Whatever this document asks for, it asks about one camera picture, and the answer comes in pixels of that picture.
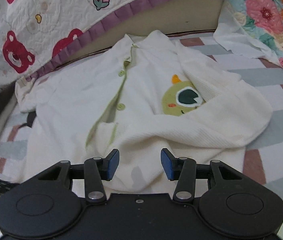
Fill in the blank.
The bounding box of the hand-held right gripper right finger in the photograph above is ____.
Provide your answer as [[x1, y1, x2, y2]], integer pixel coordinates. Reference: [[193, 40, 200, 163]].
[[160, 148, 246, 202]]

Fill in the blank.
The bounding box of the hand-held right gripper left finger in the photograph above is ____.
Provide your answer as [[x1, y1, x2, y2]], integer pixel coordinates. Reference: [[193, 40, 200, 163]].
[[33, 149, 120, 203]]

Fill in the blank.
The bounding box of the cream knit cardigan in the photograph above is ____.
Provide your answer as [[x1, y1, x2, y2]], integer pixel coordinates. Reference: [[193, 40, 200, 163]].
[[15, 30, 274, 195]]

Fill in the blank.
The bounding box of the white bed sheet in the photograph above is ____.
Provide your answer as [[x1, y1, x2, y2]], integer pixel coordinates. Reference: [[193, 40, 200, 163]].
[[213, 12, 283, 67]]

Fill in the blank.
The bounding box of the beige bed base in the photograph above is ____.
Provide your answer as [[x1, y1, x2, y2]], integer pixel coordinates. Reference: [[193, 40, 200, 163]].
[[74, 0, 223, 57]]

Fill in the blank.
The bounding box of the white bear print quilt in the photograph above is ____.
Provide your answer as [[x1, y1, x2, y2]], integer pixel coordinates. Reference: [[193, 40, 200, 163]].
[[0, 0, 225, 82]]

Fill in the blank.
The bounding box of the floral print quilt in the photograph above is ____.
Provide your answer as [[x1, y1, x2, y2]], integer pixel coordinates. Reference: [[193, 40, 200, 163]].
[[223, 0, 283, 80]]

